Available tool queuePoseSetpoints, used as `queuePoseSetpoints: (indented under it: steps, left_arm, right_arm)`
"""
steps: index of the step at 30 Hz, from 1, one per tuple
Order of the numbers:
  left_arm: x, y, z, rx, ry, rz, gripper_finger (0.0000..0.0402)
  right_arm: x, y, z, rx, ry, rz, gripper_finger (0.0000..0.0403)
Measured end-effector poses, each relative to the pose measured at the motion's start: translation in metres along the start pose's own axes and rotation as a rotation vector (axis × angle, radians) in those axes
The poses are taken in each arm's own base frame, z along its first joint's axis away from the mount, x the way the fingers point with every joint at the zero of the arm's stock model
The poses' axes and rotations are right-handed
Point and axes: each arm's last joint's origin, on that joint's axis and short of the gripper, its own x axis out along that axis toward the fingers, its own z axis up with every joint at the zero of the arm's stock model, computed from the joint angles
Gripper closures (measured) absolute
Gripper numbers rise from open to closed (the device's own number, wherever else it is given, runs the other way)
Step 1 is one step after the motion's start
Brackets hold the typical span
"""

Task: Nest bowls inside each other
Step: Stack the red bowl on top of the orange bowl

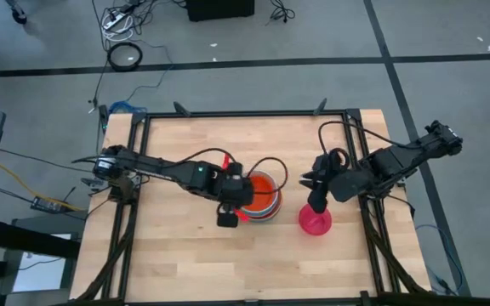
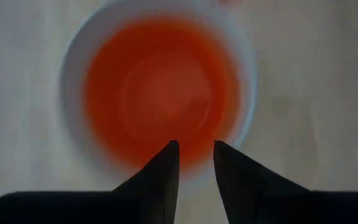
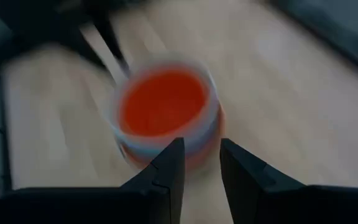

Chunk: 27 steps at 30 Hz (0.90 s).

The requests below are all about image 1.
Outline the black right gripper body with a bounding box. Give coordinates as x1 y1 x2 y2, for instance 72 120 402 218
307 151 351 215

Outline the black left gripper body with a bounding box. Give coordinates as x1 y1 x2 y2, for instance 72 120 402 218
214 162 256 229

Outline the small orange bowl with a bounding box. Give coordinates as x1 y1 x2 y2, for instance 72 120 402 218
248 172 278 209

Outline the large light blue bowl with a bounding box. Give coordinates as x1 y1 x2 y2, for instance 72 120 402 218
244 186 283 224

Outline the small pink bowl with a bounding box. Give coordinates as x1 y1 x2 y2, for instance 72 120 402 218
298 202 333 237

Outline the small black device green light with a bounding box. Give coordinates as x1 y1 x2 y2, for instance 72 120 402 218
98 104 110 133

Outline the black box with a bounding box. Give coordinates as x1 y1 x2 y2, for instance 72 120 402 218
185 0 257 22

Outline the black power brick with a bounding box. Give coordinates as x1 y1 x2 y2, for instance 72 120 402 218
30 195 66 213

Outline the white power strip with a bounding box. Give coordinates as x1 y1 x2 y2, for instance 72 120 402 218
102 12 134 31

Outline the white panel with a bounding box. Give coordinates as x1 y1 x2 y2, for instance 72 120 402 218
11 233 72 293

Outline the black chair caster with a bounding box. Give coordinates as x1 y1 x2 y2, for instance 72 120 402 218
4 0 29 26

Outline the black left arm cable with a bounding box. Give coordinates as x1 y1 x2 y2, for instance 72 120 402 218
172 147 289 196

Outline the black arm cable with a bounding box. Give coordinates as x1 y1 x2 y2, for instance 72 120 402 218
317 120 420 171
172 147 289 196

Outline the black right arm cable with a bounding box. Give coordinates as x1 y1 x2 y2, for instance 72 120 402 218
317 120 420 171

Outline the black aluminium table frame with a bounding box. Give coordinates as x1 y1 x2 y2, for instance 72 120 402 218
74 108 431 306

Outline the dark curved floor cable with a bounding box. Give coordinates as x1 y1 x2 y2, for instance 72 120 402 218
125 39 176 104

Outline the blue cable coil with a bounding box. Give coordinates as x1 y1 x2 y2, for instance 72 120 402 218
108 100 148 115

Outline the thin blue floor cable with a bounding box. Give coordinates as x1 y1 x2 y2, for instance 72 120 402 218
414 224 465 297

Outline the black cable bundle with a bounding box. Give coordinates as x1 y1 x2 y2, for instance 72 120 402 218
265 0 297 25

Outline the black round ring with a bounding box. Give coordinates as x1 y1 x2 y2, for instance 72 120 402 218
106 41 145 72

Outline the long black floor cable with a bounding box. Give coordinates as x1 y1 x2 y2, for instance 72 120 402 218
88 0 111 108

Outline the white cable coil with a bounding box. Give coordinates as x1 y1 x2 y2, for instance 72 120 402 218
102 25 135 43

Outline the yellow cable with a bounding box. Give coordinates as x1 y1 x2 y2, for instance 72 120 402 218
0 161 87 213

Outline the black furniture frame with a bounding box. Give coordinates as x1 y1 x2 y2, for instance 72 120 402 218
0 216 81 306

